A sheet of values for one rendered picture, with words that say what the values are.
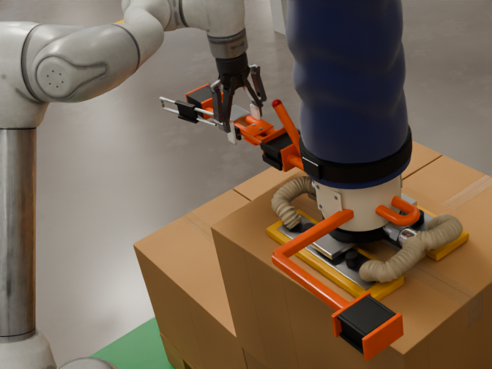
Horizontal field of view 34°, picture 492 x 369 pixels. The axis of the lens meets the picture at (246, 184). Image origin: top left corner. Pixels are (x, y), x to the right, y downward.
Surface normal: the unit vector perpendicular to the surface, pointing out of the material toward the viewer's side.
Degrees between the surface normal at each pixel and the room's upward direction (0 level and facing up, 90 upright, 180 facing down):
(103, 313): 0
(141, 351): 0
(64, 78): 77
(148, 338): 0
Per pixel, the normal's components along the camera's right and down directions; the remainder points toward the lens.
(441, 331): 0.62, 0.36
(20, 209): 0.69, 0.12
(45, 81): -0.14, 0.38
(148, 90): -0.16, -0.81
